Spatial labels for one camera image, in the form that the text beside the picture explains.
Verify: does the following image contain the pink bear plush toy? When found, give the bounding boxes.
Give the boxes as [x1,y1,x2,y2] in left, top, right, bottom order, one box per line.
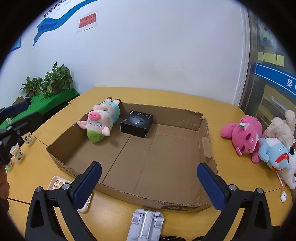
[220,115,262,164]

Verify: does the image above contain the white small earbud case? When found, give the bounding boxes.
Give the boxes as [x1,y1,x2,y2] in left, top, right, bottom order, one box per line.
[280,191,287,203]

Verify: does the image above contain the small black box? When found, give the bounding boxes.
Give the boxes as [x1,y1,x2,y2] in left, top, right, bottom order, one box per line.
[120,110,154,138]

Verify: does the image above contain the small potted green plant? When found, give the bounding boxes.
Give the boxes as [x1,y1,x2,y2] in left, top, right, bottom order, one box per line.
[20,76,43,97]

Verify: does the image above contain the red wall notice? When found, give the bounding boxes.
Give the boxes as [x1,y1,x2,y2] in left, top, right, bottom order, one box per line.
[79,13,97,29]

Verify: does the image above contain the beige bunny plush toy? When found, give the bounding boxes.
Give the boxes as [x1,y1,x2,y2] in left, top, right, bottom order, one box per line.
[262,110,295,148]

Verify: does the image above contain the pig plush toy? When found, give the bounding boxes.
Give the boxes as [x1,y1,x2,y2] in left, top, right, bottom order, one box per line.
[77,97,121,144]

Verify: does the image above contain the green table cloth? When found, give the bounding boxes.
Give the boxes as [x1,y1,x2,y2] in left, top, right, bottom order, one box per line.
[1,88,79,133]

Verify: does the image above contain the leaf-print paper cup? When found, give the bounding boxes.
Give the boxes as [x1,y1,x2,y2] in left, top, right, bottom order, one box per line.
[10,143,23,163]
[22,132,34,146]

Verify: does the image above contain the large potted green plant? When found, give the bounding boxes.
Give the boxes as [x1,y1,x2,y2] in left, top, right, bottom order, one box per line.
[40,62,73,97]

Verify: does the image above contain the brown cardboard box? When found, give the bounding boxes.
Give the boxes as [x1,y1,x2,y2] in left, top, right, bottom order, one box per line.
[47,103,217,212]

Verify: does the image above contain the yellow sticky notes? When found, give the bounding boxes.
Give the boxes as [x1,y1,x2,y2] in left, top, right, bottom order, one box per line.
[258,52,285,67]

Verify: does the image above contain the blue elephant plush toy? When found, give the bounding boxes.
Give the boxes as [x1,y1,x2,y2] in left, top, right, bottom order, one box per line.
[258,138,292,171]

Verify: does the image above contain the white clear phone case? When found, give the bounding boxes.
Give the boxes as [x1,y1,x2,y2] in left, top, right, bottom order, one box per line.
[47,176,93,213]

